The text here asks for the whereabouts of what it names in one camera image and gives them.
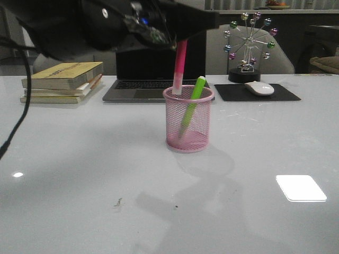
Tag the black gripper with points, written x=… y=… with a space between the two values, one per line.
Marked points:
x=67 y=29

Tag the pink highlighter pen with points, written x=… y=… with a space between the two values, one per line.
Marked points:
x=179 y=67

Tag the green highlighter pen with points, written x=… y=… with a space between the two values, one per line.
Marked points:
x=197 y=91

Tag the pink mesh pen holder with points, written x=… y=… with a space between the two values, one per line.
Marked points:
x=196 y=137

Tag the top yellow book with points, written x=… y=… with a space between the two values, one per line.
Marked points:
x=69 y=75

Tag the yellow book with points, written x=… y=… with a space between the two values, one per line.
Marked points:
x=59 y=99
x=69 y=75

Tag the middle cream book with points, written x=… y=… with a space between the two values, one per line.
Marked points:
x=82 y=90

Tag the bottom yellow book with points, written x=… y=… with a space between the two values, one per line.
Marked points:
x=59 y=99

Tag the grey laptop computer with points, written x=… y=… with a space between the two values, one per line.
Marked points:
x=143 y=75

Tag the right grey armchair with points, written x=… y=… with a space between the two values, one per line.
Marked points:
x=273 y=61

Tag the black mouse pad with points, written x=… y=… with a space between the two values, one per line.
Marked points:
x=239 y=93

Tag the ferris wheel desk ornament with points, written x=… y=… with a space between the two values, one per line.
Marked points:
x=247 y=53

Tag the white computer mouse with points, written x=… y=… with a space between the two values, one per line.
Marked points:
x=259 y=88

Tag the fruit bowl on counter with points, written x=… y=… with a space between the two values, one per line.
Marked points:
x=276 y=5

